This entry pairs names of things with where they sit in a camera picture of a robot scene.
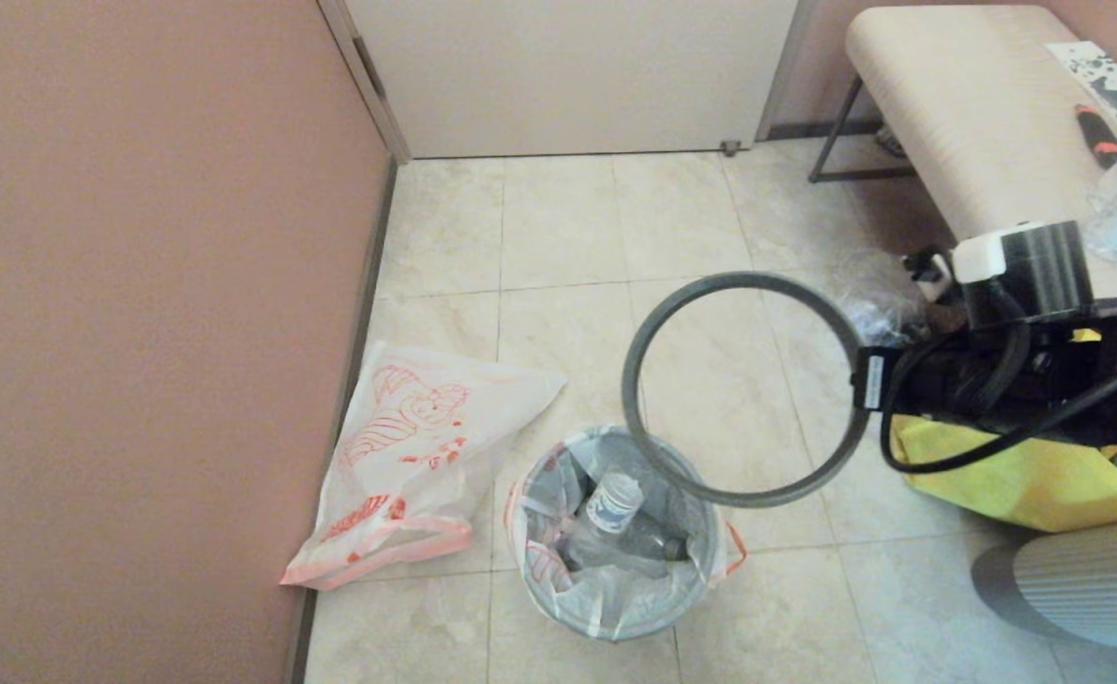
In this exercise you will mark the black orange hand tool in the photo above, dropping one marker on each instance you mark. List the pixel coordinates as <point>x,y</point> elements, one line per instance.
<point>1102,141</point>

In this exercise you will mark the white door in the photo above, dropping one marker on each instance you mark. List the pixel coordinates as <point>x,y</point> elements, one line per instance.
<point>568,76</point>

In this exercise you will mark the grey ribbed robot base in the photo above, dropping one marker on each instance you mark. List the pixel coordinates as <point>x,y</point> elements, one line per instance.
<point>1090,579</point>

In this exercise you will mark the clear bag with dark contents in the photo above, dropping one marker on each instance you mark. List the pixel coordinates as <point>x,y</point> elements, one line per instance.
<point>877,304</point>

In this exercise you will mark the beige table with metal legs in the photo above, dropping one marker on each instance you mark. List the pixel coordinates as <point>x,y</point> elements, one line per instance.
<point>976,123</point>

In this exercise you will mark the white bag with cartoon print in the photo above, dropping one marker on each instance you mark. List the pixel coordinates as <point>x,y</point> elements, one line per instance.
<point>407,446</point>

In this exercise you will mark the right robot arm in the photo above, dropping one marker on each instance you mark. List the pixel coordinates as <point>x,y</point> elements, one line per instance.
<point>1033,275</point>

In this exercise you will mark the printed black white label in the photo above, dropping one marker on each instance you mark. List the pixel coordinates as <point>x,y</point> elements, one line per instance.
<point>1095,71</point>

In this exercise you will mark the crushed clear plastic bottle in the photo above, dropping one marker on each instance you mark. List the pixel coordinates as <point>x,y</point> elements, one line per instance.
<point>613,508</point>

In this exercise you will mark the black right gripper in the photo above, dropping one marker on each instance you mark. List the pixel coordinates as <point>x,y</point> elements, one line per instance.
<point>881,380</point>

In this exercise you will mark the translucent white red-trimmed bag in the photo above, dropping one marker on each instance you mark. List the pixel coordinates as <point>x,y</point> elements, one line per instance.
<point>615,598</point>

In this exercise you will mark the black round trash bin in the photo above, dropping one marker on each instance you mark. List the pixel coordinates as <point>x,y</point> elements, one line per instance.
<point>606,629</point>

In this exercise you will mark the yellow shopping bag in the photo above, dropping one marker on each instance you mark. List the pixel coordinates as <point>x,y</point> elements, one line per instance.
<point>1014,484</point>

